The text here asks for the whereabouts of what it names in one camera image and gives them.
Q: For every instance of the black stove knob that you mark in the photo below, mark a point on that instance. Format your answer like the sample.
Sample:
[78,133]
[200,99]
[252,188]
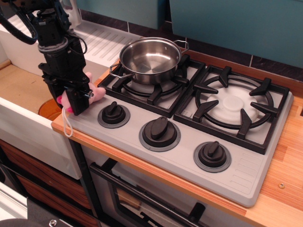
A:
[160,135]
[113,116]
[212,157]

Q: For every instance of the black right stove knob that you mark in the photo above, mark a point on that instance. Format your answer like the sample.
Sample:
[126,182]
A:
[212,157]

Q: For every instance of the white sink unit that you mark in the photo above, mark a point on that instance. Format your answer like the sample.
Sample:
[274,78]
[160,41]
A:
[23,91]

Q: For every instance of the grey toy stove top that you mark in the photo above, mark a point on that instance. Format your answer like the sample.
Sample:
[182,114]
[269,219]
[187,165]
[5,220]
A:
[241,182]

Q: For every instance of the black right burner grate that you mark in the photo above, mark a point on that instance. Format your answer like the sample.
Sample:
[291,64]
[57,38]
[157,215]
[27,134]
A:
[242,110]

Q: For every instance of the wooden drawer front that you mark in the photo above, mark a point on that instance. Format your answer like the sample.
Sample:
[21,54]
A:
[48,186]

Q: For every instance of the oven door with handle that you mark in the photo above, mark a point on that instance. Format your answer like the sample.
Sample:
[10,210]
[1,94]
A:
[105,171]

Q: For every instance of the grey toy faucet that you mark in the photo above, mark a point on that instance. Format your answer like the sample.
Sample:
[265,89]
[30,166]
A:
[71,8]

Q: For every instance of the teal cabinet right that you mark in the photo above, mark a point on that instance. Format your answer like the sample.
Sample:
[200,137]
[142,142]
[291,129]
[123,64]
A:
[271,29]

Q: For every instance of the stainless steel pan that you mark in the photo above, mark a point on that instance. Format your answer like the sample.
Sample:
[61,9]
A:
[150,60]

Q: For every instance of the black middle stove knob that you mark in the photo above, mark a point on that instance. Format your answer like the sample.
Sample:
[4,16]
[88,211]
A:
[160,135]

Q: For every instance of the orange plastic bowl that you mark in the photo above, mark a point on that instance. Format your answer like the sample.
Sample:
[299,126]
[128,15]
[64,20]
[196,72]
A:
[50,110]

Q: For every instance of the black left stove knob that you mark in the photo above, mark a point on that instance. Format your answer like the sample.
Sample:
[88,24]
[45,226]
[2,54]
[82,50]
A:
[113,116]

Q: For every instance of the pink stuffed pig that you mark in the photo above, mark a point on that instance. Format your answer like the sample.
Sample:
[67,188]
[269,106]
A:
[97,94]

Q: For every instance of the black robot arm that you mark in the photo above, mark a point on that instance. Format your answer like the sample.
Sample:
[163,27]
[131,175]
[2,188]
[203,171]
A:
[49,25]

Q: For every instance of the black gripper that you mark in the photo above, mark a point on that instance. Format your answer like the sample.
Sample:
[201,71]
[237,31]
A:
[63,71]

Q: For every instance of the black left burner grate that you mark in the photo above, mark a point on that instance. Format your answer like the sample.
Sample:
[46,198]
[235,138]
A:
[163,98]

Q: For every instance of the black burner grate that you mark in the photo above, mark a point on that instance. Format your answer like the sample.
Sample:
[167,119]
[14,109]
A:
[242,110]
[163,98]

